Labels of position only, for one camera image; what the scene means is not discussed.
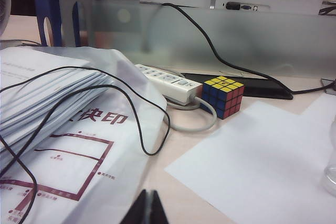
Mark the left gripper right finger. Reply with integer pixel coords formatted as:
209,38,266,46
149,189,170,224

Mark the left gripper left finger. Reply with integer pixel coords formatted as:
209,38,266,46
122,189,151,224

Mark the white printed plastic bag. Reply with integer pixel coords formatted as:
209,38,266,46
0,46,169,224

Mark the white paper sheet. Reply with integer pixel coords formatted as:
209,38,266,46
301,94,336,130
164,100,336,224

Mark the white power strip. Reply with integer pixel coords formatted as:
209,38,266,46
134,63,204,105

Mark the colourful Rubik's cube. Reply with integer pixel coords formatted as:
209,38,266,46
201,76,245,120

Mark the stack of printed papers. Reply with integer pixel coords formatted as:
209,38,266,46
0,48,114,154

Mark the black flat monitor base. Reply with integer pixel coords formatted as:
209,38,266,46
181,72,294,101

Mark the frosted glass desk partition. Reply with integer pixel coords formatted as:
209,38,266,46
90,0,336,79

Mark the white rounded appliance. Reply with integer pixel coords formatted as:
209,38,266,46
0,0,12,37

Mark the thin black cable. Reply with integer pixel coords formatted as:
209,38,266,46
0,66,171,224

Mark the grey power strip cable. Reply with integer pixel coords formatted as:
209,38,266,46
165,95,218,132

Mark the thick black monitor cable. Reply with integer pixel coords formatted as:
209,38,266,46
161,2,336,95

